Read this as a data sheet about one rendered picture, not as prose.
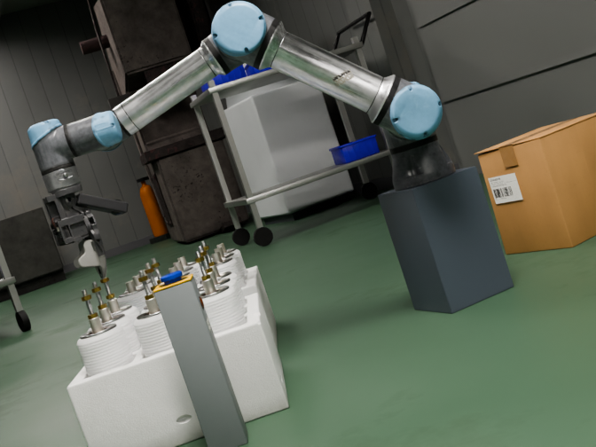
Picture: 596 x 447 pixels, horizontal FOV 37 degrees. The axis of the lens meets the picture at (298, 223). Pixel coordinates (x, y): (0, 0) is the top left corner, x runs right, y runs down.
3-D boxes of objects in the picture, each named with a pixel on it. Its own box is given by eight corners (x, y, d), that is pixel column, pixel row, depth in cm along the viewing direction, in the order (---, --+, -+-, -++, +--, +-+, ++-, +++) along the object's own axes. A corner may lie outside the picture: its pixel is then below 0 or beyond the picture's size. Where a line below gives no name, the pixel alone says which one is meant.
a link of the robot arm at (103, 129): (117, 110, 204) (72, 125, 204) (108, 107, 193) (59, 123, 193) (129, 142, 205) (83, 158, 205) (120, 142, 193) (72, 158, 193)
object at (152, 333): (171, 409, 173) (140, 322, 171) (155, 404, 181) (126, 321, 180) (215, 389, 177) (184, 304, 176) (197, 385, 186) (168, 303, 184)
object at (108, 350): (144, 418, 173) (113, 331, 172) (98, 431, 175) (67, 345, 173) (157, 402, 183) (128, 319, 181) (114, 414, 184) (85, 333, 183)
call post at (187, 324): (248, 431, 166) (194, 275, 164) (248, 443, 159) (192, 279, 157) (212, 443, 166) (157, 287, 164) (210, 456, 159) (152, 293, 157)
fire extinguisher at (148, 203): (173, 235, 958) (152, 175, 952) (179, 234, 931) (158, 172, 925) (147, 244, 947) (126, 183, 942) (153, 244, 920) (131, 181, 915)
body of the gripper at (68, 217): (58, 249, 200) (39, 198, 199) (93, 237, 204) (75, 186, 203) (66, 247, 193) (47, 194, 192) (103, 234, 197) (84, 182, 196)
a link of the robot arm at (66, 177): (70, 168, 203) (80, 163, 195) (77, 187, 203) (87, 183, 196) (38, 177, 199) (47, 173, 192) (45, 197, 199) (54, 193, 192)
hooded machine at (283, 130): (359, 197, 632) (301, 19, 621) (288, 223, 612) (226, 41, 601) (324, 202, 691) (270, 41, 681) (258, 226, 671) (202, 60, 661)
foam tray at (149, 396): (282, 363, 212) (257, 292, 210) (289, 408, 173) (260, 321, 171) (125, 417, 210) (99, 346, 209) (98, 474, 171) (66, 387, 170)
